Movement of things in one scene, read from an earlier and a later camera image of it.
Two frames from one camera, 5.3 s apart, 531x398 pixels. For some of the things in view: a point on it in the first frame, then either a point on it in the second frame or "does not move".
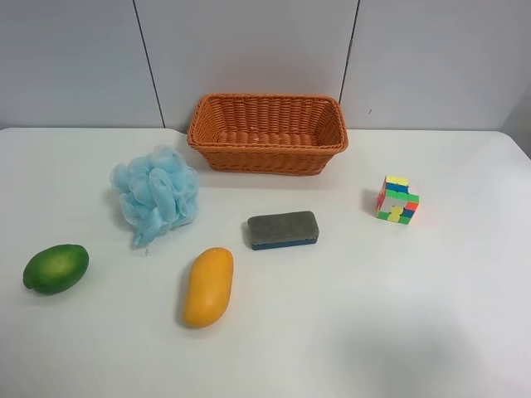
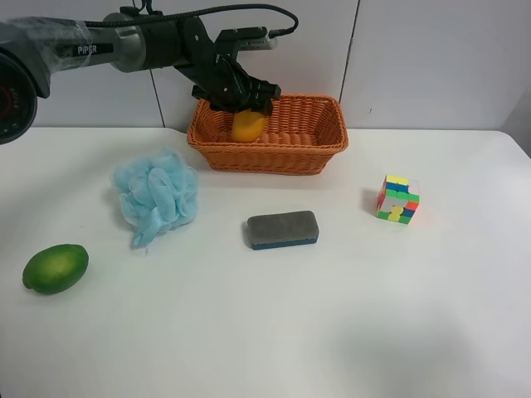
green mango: x=56 y=269 does not move
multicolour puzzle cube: x=395 y=203 does not move
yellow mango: x=209 y=288 -> x=247 y=125
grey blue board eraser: x=281 y=230 does not move
